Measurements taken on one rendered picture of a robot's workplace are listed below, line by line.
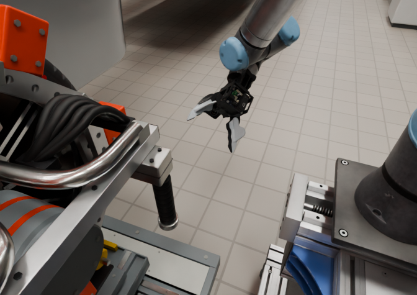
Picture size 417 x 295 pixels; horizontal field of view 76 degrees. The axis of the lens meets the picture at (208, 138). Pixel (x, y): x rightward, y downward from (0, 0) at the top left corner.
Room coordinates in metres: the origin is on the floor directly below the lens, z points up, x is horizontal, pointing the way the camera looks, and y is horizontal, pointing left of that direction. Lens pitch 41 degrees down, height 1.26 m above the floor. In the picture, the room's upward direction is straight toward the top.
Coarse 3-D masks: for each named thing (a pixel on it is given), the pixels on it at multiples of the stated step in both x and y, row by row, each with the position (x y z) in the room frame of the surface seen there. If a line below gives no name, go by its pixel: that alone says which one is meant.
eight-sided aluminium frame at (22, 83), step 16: (0, 64) 0.35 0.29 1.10; (0, 80) 0.34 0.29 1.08; (16, 80) 0.36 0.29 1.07; (32, 80) 0.38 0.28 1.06; (16, 96) 0.39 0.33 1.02; (32, 96) 0.37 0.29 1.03; (48, 96) 0.40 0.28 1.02; (96, 128) 0.47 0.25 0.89; (80, 144) 0.46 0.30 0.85; (96, 144) 0.45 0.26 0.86; (96, 224) 0.37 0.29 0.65
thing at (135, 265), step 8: (104, 240) 0.58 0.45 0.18; (112, 248) 0.55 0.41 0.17; (120, 248) 0.55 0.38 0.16; (112, 256) 0.52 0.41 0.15; (120, 256) 0.52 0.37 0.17; (128, 256) 0.51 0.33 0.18; (136, 256) 0.52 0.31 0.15; (144, 256) 0.51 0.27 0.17; (112, 264) 0.49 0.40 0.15; (120, 264) 0.48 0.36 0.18; (128, 264) 0.48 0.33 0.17; (136, 264) 0.49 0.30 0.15; (144, 264) 0.49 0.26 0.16; (128, 272) 0.46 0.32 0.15; (136, 272) 0.46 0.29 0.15; (144, 272) 0.47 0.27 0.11; (128, 280) 0.43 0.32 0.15; (136, 280) 0.43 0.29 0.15; (120, 288) 0.40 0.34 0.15; (128, 288) 0.39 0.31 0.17; (136, 288) 0.41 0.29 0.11
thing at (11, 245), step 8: (0, 224) 0.16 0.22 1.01; (0, 232) 0.14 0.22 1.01; (8, 232) 0.15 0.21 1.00; (0, 240) 0.13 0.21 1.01; (8, 240) 0.14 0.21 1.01; (0, 248) 0.13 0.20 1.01; (8, 248) 0.13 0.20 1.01; (0, 256) 0.12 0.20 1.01; (8, 256) 0.12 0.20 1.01; (0, 264) 0.11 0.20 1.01; (8, 264) 0.11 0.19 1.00; (0, 272) 0.11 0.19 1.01; (8, 272) 0.11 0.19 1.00; (0, 280) 0.10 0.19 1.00; (0, 288) 0.09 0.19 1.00
